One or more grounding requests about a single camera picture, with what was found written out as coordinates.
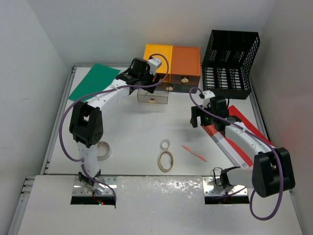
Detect transparent grey drawer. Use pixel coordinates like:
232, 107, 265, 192
166, 83, 199, 93
137, 83, 169, 104

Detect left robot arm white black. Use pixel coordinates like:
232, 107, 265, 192
69, 57, 162, 187

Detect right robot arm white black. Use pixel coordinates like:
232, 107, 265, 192
190, 91, 296, 198

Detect orange red pen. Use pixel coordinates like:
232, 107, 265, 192
181, 145, 207, 163

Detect yellow drawer box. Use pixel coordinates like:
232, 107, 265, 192
143, 44, 173, 82

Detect small white tape roll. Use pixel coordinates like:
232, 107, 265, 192
160, 139, 171, 151

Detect green clip file folder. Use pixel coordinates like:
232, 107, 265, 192
69, 64, 120, 101

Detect black mesh file rack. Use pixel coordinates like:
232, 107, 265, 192
201, 30, 260, 100

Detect orange drawer box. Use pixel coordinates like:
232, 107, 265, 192
170, 46, 201, 84

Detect red clip file folder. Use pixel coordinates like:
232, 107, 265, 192
203, 105, 273, 169

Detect wide clear tape roll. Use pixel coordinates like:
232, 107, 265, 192
97, 141, 112, 161

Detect white foam front board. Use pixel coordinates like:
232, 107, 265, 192
19, 175, 302, 235

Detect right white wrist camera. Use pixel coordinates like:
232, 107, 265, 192
202, 90, 215, 108

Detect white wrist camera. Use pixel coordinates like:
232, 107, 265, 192
202, 90, 215, 108
147, 58, 162, 75

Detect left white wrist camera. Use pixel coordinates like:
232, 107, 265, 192
147, 58, 162, 75

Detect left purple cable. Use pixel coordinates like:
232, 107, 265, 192
59, 53, 170, 199

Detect purple cable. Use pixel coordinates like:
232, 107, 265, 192
59, 53, 170, 199
189, 87, 284, 221

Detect thin brown tape ring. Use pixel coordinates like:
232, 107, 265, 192
157, 150, 176, 173

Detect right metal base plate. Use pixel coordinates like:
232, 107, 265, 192
202, 176, 248, 197

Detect metal base plate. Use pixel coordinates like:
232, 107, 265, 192
72, 176, 118, 197
202, 176, 248, 197

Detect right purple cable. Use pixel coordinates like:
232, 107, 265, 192
189, 87, 284, 221

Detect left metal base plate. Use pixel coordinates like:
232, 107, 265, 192
72, 176, 118, 197

